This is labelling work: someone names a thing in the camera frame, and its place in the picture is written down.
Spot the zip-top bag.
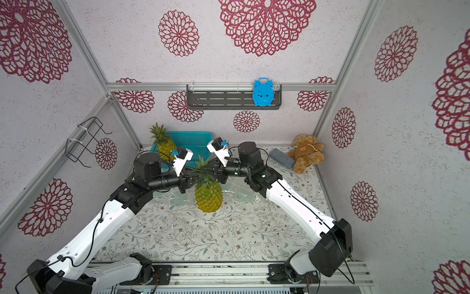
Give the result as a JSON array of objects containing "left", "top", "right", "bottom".
[
  {"left": 222, "top": 177, "right": 266, "bottom": 203},
  {"left": 153, "top": 188, "right": 196, "bottom": 207}
]

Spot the greenish pineapple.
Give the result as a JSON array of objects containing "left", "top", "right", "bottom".
[{"left": 195, "top": 156, "right": 223, "bottom": 213}]

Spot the yellow pineapple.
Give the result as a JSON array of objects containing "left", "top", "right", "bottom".
[{"left": 150, "top": 123, "right": 177, "bottom": 160}]

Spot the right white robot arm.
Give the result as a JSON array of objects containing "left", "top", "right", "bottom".
[{"left": 203, "top": 138, "right": 353, "bottom": 284}]

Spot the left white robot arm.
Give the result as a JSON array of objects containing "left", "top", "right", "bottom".
[{"left": 27, "top": 148, "right": 195, "bottom": 294}]

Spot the grey sponge block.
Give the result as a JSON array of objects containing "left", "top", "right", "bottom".
[{"left": 269, "top": 148, "right": 296, "bottom": 170}]

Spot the teal plastic basket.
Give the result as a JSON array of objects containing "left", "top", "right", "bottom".
[{"left": 151, "top": 131, "right": 213, "bottom": 168}]

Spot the brown teddy bear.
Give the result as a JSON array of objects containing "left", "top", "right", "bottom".
[{"left": 287, "top": 134, "right": 324, "bottom": 174}]

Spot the blue alarm clock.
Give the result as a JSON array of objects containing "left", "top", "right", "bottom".
[{"left": 252, "top": 78, "right": 275, "bottom": 107}]

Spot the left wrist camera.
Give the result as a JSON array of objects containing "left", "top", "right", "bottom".
[{"left": 171, "top": 147, "right": 193, "bottom": 176}]

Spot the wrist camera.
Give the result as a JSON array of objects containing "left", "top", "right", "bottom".
[
  {"left": 171, "top": 147, "right": 193, "bottom": 176},
  {"left": 206, "top": 137, "right": 230, "bottom": 167}
]

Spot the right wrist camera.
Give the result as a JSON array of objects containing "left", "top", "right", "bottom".
[{"left": 206, "top": 137, "right": 230, "bottom": 167}]

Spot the grey wall shelf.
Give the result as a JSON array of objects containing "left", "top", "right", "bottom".
[{"left": 186, "top": 85, "right": 282, "bottom": 110}]

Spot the black wire rack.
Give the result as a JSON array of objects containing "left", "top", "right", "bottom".
[{"left": 64, "top": 116, "right": 112, "bottom": 168}]

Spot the metal base rail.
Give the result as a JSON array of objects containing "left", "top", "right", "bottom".
[{"left": 84, "top": 257, "right": 374, "bottom": 294}]

